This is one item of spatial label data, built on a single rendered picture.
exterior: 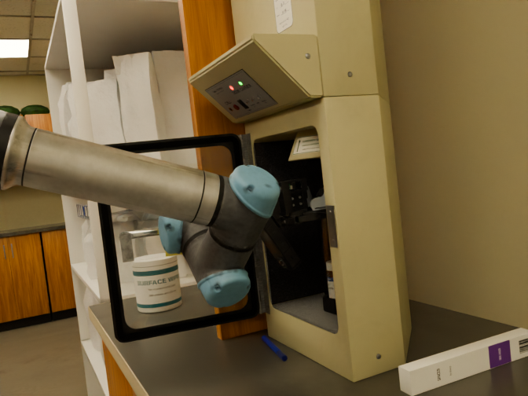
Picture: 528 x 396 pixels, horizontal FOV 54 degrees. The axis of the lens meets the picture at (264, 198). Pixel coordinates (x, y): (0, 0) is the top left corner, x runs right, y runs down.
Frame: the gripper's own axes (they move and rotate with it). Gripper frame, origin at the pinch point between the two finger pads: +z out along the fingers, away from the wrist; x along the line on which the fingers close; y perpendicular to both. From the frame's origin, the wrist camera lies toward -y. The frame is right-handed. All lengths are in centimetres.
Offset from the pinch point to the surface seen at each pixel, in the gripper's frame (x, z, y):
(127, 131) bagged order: 117, -13, 31
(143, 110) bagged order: 113, -7, 38
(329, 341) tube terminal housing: -7.9, -11.4, -21.6
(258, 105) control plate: 1.8, -13.4, 21.5
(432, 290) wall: 12.3, 31.6, -26.6
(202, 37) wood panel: 22.8, -13.8, 40.0
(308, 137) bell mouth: -2.8, -6.5, 14.4
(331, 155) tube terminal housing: -14.2, -9.5, 10.5
